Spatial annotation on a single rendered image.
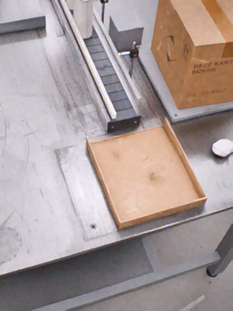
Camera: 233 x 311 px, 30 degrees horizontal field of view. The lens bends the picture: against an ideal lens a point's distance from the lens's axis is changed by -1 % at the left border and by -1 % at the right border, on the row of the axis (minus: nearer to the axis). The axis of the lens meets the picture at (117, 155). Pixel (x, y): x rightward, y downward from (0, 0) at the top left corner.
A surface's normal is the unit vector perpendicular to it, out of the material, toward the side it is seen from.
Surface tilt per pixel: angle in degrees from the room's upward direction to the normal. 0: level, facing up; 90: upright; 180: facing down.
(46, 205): 0
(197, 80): 90
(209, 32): 0
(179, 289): 0
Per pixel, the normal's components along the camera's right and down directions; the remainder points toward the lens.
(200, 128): 0.07, -0.58
